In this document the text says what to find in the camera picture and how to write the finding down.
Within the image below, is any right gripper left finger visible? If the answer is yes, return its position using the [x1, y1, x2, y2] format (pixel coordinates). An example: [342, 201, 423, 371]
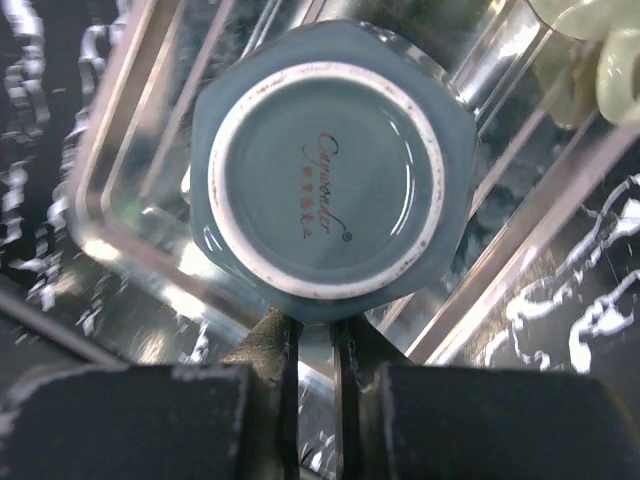
[1, 309, 300, 479]

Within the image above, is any light green mug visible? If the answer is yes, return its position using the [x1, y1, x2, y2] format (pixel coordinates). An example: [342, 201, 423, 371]
[530, 0, 639, 125]

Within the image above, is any grey blue mug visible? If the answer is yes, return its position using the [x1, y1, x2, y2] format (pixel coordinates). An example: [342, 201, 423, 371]
[190, 20, 478, 326]

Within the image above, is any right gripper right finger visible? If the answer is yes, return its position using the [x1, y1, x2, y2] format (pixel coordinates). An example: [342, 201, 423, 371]
[331, 319, 639, 479]

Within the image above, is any silver metal tray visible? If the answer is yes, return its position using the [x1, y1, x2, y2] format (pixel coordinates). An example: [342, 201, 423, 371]
[72, 0, 640, 386]

